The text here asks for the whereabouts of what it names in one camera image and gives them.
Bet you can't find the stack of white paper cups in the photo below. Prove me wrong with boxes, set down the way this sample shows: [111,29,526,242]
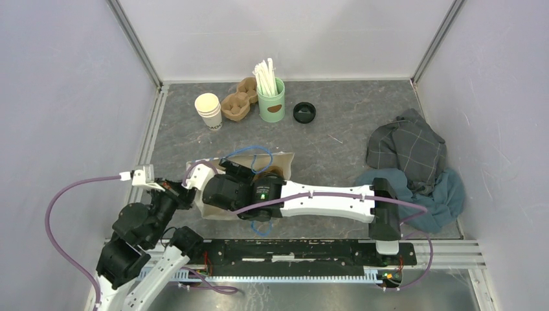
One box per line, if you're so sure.
[194,93,223,131]

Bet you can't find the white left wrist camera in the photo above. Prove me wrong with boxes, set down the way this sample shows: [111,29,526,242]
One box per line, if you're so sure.
[118,164,166,192]

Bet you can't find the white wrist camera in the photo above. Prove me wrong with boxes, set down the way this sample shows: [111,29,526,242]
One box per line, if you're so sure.
[182,161,218,191]
[118,164,166,192]

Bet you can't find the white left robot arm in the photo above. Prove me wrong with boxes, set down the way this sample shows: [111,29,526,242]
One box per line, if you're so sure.
[96,180,204,310]

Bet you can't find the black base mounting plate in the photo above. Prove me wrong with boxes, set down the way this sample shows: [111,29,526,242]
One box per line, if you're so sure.
[190,239,418,277]

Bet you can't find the green straw holder cup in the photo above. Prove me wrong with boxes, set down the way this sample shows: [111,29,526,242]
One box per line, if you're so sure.
[258,77,286,123]

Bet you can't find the aluminium frame rail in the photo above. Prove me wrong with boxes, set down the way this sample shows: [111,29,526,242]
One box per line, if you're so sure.
[84,238,490,311]

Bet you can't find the black spare cup lid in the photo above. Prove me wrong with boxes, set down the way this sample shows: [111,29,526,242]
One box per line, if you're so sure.
[293,102,317,124]

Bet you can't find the teal blue cloth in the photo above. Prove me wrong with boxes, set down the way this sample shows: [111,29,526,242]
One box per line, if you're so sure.
[354,168,465,233]

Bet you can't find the checkered paper takeout bag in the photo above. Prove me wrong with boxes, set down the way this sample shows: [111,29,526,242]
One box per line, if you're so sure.
[184,146,295,221]

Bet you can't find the white paper-wrapped straws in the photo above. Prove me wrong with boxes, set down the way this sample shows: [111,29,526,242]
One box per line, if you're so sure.
[252,58,279,97]

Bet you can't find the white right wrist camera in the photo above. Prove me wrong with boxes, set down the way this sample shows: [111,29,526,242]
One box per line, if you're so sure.
[182,161,218,191]

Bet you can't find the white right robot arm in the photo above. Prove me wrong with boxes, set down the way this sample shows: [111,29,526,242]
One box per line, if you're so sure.
[186,159,401,264]

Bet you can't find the brown cardboard cup carrier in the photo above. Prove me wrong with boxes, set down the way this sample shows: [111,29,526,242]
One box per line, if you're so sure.
[221,77,258,122]

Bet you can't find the grey checked cloth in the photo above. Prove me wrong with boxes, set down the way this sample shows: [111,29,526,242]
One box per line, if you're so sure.
[365,108,447,195]

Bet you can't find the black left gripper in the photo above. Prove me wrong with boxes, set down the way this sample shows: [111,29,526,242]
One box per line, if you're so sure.
[146,175,197,246]

